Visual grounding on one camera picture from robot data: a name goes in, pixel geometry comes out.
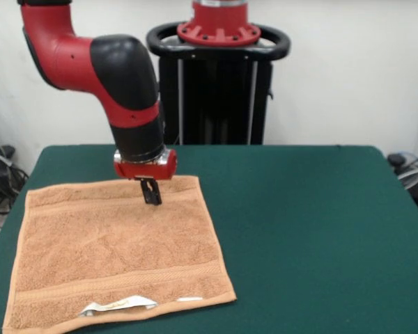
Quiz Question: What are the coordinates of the tan terry towel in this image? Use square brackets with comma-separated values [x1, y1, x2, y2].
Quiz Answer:
[1, 173, 237, 334]

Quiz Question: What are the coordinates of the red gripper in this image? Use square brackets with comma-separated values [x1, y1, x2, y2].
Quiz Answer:
[113, 149, 178, 207]

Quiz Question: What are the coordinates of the black cable bundle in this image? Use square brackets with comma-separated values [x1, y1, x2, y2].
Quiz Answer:
[0, 111, 31, 244]
[386, 148, 418, 191]

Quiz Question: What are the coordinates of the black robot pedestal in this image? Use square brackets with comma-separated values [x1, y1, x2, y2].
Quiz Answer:
[146, 21, 292, 146]

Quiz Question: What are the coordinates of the dark green table cloth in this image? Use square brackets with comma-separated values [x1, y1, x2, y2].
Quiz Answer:
[0, 144, 418, 334]

